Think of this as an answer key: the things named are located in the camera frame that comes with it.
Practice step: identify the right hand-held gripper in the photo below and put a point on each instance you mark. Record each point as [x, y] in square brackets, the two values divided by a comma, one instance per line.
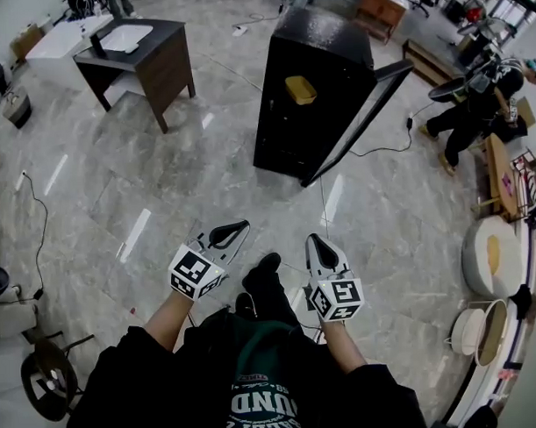
[337, 298]

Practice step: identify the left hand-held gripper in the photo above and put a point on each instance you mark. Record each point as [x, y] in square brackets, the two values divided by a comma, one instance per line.
[193, 270]

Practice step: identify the black mini fridge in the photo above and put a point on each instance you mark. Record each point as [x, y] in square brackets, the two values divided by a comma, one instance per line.
[309, 132]

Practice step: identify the yellow item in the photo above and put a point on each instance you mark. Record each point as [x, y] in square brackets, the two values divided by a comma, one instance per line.
[301, 90]

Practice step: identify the person's left forearm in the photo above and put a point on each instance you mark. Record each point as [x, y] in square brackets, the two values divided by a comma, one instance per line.
[171, 322]

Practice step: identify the person's right forearm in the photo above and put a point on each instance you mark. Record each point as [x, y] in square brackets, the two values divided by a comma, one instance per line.
[343, 346]

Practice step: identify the person's black shoe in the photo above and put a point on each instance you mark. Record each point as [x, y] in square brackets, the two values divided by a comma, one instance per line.
[261, 270]

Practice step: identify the person's black trousers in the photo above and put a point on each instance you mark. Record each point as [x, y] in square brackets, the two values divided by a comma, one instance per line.
[271, 301]

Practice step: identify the person's green printed shirt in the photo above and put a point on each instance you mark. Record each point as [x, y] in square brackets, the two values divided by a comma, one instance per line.
[256, 384]

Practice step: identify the white round pouf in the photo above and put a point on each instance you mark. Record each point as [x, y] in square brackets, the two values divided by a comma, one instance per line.
[476, 258]

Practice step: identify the white round bowl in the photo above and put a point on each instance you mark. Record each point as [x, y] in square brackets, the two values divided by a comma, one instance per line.
[467, 333]

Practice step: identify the yellow round pad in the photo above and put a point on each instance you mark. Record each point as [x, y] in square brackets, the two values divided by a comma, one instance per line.
[494, 253]

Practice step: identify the dark wooden sink cabinet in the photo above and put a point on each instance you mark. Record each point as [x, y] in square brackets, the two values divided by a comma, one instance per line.
[162, 67]

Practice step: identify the person in black sleeve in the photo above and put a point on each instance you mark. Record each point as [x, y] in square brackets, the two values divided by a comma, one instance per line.
[125, 389]

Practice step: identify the glass-top round side table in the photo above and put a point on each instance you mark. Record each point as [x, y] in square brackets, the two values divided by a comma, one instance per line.
[496, 332]

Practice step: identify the wooden coffee table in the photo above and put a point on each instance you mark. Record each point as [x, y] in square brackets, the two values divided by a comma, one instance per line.
[501, 174]

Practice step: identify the white power strip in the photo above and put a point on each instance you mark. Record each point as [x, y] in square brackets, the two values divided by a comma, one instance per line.
[239, 31]

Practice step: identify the black bag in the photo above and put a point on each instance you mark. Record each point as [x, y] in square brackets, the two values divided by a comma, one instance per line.
[521, 301]

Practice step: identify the white sink basin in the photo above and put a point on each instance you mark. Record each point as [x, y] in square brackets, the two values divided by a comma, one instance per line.
[126, 38]

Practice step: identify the wooden step platform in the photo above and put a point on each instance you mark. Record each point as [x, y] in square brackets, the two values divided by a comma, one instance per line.
[429, 62]

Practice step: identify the black metal chair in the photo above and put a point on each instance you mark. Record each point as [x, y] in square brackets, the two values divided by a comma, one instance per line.
[50, 378]

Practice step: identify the black faucet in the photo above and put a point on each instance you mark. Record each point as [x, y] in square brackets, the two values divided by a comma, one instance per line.
[96, 43]

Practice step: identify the gray woven basket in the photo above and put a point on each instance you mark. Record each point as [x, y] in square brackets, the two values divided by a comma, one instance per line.
[17, 110]

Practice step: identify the white bathtub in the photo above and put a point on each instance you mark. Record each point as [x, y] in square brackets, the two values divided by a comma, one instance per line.
[56, 54]

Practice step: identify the wooden desk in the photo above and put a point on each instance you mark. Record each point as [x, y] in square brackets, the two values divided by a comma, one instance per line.
[384, 11]

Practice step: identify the cardboard box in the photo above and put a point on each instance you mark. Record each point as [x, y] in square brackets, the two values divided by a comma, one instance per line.
[25, 41]

